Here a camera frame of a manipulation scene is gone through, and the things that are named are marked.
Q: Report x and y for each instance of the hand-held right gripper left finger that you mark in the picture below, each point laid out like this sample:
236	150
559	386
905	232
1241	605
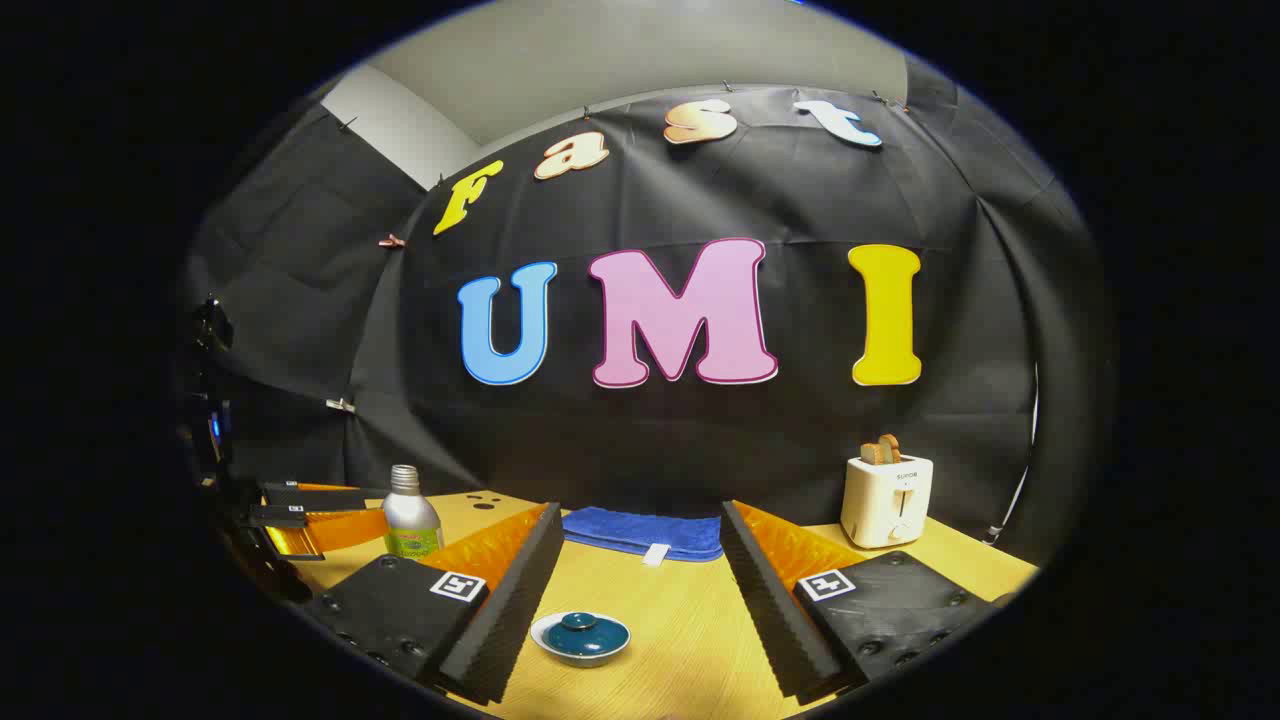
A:
520	600

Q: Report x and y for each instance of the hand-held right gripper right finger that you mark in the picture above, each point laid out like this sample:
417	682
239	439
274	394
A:
770	600

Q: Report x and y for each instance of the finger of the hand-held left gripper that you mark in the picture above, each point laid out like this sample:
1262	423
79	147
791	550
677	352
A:
280	516
320	497

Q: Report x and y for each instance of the teal teacup lid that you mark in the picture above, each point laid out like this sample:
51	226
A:
585	638

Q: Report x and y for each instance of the white teacup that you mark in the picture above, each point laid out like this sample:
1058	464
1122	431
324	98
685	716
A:
585	661

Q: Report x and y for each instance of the silver green label water bottle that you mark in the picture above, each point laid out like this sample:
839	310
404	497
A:
410	520

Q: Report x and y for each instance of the silver clip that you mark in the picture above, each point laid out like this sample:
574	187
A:
340	405

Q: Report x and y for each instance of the blue cloth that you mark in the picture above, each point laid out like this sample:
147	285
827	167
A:
640	530

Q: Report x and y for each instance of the cream toaster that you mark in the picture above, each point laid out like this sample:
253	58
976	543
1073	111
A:
885	505

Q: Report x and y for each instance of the black backdrop cloth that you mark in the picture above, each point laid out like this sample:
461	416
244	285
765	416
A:
700	440

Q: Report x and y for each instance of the brown bread slice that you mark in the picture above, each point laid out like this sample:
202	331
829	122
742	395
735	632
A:
871	453
891	447

